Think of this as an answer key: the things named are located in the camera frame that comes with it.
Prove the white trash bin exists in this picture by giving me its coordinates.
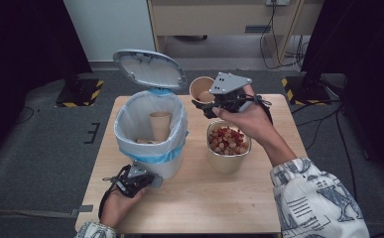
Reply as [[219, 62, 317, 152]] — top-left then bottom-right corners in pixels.
[[113, 88, 190, 181]]

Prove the bundle of black cables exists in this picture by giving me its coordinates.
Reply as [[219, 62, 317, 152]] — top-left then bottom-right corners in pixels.
[[258, 0, 312, 71]]

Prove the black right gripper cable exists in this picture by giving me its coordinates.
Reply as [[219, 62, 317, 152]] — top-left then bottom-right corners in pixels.
[[245, 93, 275, 126]]

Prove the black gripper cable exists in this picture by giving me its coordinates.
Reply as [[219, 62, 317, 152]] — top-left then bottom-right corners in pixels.
[[245, 93, 275, 126], [97, 164, 132, 220]]

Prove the thin black floor cable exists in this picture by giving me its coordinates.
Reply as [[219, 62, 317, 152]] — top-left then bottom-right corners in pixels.
[[13, 105, 36, 126]]

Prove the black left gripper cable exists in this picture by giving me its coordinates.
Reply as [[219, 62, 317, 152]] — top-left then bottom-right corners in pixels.
[[97, 164, 132, 220]]

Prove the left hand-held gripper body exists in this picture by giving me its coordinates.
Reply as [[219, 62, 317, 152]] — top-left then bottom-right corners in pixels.
[[112, 161, 165, 199]]

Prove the light wooden desk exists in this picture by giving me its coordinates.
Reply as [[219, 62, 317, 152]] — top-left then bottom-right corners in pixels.
[[146, 0, 325, 64]]

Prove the person's left hand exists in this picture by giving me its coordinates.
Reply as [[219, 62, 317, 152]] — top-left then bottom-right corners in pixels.
[[99, 187, 148, 230]]

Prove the grey trash bin lid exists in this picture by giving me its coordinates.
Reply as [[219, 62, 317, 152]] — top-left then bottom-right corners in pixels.
[[112, 49, 189, 92]]

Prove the white printed sleeve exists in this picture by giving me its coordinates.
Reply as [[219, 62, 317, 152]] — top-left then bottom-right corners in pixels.
[[74, 220, 118, 238], [270, 157, 371, 238]]

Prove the white and blue trash bag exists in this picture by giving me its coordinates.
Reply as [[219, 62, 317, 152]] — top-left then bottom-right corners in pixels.
[[113, 88, 190, 166]]

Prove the grey floor tape strip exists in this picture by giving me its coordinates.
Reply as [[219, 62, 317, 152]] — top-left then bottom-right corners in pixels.
[[69, 204, 95, 218]]

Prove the white cabinet panel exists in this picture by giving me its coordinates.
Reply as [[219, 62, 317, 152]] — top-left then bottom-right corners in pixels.
[[63, 0, 157, 62]]

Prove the black curtain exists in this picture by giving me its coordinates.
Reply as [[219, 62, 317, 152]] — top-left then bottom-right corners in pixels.
[[300, 0, 384, 186], [0, 0, 93, 167]]

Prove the cream container with metal rim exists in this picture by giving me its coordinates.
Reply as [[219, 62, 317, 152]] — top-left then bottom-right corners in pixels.
[[206, 119, 253, 176]]

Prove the person's right hand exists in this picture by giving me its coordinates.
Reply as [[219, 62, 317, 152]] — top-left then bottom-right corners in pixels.
[[211, 84, 282, 147]]

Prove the white printed right sleeve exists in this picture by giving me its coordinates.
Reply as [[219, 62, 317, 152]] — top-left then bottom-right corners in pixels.
[[270, 157, 371, 238]]

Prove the white printed left sleeve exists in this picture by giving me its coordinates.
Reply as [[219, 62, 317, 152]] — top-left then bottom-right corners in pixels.
[[74, 220, 118, 238]]

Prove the brown paper cup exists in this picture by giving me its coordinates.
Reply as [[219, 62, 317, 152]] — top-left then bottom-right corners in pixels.
[[189, 75, 217, 105], [148, 110, 174, 143], [135, 137, 163, 146]]

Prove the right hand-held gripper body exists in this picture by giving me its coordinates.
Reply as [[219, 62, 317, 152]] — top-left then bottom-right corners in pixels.
[[208, 71, 257, 114]]

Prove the black stand base striped edge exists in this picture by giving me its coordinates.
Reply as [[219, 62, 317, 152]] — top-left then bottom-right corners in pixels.
[[281, 75, 333, 107], [55, 77, 105, 109]]

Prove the pile of nuts and red berries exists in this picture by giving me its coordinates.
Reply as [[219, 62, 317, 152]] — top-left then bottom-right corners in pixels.
[[208, 125, 250, 157]]

